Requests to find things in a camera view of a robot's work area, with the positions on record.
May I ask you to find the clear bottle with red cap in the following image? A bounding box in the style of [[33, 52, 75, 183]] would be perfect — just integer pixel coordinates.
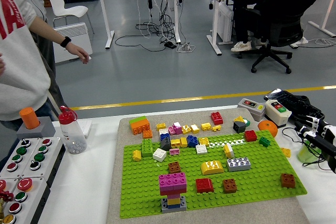
[[58, 105, 88, 155]]

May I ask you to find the translucent green cup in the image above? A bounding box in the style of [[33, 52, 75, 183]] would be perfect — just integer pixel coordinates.
[[297, 140, 322, 163]]

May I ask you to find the white plastic chair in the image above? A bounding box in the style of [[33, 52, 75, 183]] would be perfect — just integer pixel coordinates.
[[46, 0, 95, 35]]

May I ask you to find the magenta tall brick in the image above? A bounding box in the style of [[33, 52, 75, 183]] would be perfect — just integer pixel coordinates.
[[172, 121, 183, 135]]

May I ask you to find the black cable bundle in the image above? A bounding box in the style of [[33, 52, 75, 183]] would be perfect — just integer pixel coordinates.
[[114, 0, 184, 53]]

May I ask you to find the white panel heater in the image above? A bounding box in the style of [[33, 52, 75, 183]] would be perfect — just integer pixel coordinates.
[[53, 22, 93, 64]]

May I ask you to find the tall green brick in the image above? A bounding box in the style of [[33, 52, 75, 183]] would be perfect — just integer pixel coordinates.
[[141, 138, 153, 158]]

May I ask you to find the large orange brick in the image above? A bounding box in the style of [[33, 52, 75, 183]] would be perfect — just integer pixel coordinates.
[[130, 119, 152, 135]]

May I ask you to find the grey holder block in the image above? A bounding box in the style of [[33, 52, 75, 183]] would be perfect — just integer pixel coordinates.
[[16, 117, 56, 140]]

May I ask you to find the grey base brick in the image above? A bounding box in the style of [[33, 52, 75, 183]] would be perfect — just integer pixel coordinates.
[[161, 196, 187, 214]]

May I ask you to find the green studded baseplate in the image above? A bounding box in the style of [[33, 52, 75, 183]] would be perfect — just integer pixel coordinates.
[[119, 129, 308, 219]]

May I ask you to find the light green flat brick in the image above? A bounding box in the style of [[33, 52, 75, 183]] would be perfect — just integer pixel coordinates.
[[129, 115, 147, 124]]

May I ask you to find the white panel under desk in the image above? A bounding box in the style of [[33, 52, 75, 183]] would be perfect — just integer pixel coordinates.
[[217, 2, 234, 44]]

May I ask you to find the black plug and cord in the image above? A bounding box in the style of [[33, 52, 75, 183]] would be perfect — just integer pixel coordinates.
[[282, 126, 336, 172]]

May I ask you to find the red sloped brick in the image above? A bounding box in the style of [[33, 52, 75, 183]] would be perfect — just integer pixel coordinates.
[[195, 178, 215, 194]]

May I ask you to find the small green brick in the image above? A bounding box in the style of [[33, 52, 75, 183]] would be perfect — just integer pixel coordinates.
[[258, 136, 271, 148]]

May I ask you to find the grey-brown table mat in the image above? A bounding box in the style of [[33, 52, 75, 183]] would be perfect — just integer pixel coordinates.
[[106, 107, 310, 224]]

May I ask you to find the black office chair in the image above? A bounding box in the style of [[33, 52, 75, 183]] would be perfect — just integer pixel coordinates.
[[237, 6, 307, 74]]

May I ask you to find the grey pushbutton control box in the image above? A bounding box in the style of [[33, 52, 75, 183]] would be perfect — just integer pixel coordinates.
[[20, 136, 66, 183], [0, 137, 40, 180]]

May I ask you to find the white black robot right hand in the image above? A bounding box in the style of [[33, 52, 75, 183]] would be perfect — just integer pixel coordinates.
[[293, 114, 336, 175]]

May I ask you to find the person's right hand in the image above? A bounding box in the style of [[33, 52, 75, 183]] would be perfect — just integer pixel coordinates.
[[65, 44, 91, 65]]

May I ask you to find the red square brick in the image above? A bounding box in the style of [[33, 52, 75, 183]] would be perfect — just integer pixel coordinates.
[[244, 130, 258, 142], [211, 112, 224, 125]]

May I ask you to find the orange cylinder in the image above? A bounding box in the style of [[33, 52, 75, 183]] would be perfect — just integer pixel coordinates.
[[19, 106, 40, 130]]

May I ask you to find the grey emergency-stop control box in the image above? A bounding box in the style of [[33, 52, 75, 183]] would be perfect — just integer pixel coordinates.
[[6, 177, 52, 224], [0, 177, 21, 224]]

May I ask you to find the yellow and white brick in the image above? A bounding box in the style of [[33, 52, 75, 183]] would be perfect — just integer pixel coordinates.
[[223, 143, 234, 158]]

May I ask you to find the dark grey sloped brick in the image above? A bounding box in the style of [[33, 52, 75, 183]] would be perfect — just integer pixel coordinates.
[[160, 138, 172, 151]]

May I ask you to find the pink square brick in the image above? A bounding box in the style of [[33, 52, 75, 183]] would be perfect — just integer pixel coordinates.
[[172, 172, 187, 193]]

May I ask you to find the magenta square brick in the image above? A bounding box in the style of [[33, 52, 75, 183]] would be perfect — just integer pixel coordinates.
[[159, 173, 174, 193]]

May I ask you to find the grey two-button switch box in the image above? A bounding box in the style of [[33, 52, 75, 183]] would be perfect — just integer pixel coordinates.
[[237, 98, 267, 122]]

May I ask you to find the dark grey cube brick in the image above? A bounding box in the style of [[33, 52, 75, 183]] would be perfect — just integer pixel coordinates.
[[233, 121, 247, 134]]

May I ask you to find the beige two-button switch box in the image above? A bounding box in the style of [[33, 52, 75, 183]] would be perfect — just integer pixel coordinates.
[[264, 99, 292, 128]]

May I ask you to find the orange fruit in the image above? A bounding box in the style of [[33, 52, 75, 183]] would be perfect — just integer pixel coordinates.
[[257, 120, 278, 138]]

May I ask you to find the brown square brick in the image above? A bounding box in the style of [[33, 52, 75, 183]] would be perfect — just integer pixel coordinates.
[[167, 161, 182, 174], [280, 173, 296, 189], [222, 178, 238, 193]]

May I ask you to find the white floor power strip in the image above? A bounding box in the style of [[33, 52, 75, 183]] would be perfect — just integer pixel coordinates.
[[290, 37, 309, 49], [175, 42, 196, 54]]

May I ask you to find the light grey long brick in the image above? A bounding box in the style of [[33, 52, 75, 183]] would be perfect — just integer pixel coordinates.
[[226, 157, 251, 172]]

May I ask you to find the red valve handle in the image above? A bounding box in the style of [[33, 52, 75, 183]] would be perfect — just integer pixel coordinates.
[[0, 191, 14, 203]]

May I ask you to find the yellow arched brick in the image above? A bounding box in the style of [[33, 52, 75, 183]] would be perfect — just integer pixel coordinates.
[[201, 160, 225, 176]]

